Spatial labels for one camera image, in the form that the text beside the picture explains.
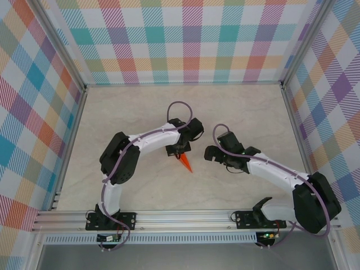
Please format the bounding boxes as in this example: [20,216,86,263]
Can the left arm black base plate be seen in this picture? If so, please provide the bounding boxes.
[85,211,138,232]

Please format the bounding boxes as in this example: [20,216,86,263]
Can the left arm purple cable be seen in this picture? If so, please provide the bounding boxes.
[98,101,194,251]

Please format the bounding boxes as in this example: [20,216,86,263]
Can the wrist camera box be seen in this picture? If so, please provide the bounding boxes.
[218,132,244,154]
[187,117,205,139]

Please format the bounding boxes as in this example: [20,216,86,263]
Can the grey metal panel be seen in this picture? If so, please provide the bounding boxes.
[36,243,338,270]

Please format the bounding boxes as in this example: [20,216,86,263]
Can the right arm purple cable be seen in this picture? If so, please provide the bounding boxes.
[213,123,331,250]

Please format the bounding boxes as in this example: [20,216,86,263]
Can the aluminium table edge rail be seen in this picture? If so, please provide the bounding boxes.
[281,85,323,208]
[49,89,88,211]
[85,80,283,87]

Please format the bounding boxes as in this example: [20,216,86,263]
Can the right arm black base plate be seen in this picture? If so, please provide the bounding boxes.
[235,210,287,230]

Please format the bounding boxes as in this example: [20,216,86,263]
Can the slanted aluminium frame post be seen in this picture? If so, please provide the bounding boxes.
[280,0,338,89]
[33,0,87,92]

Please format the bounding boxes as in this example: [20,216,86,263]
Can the orange paper sheet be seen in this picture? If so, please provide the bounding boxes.
[175,153,194,173]

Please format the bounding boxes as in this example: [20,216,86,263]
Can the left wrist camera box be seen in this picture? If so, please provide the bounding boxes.
[187,117,205,139]

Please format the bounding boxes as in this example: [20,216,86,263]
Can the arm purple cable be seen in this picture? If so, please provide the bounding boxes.
[98,101,194,251]
[213,123,331,250]

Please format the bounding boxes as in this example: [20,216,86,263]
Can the slotted grey cable duct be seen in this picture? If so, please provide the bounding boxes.
[44,232,258,245]

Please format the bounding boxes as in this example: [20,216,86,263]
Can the aluminium mounting rail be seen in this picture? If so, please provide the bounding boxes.
[31,207,341,233]

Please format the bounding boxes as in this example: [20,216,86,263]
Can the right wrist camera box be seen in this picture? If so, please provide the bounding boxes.
[218,132,244,154]

